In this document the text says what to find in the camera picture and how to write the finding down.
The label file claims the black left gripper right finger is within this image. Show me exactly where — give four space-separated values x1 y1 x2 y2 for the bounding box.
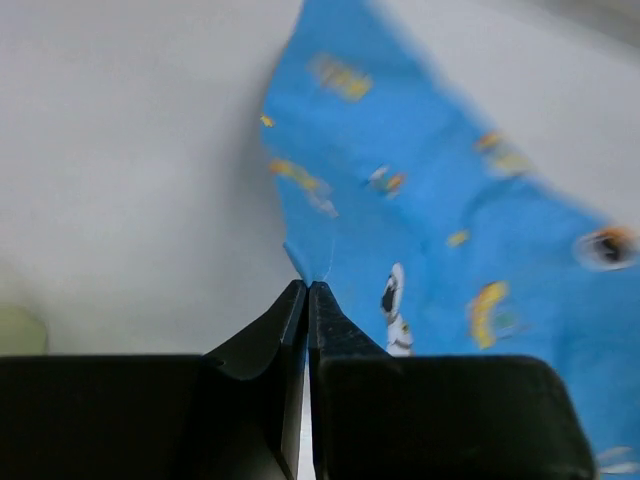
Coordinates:
308 282 597 479

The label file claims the blue space-print cloth placemat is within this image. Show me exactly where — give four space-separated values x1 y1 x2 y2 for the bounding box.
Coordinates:
261 1 639 479

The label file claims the pale yellow-green mug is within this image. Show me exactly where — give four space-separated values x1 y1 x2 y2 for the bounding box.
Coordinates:
0 304 48 356

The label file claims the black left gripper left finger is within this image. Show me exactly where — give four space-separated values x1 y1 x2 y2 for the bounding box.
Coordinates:
1 280 306 479

